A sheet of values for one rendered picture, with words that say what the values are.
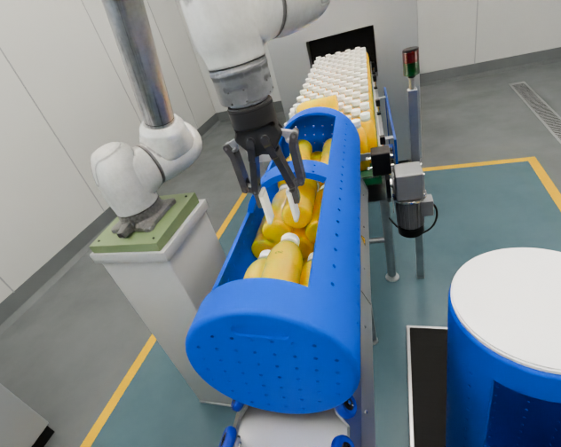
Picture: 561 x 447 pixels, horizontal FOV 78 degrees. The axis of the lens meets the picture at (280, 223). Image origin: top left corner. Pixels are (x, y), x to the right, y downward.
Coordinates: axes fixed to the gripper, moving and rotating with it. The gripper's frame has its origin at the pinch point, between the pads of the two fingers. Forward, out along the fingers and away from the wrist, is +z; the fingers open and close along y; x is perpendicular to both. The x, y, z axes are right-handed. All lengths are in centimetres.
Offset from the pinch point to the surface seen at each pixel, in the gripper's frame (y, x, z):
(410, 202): 29, 73, 51
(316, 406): 4.5, -24.9, 25.7
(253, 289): -0.4, -20.9, 1.0
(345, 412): 9.3, -24.8, 27.3
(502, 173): 108, 212, 124
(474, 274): 34.3, -0.2, 20.7
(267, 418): -6.2, -24.5, 31.7
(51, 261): -272, 134, 111
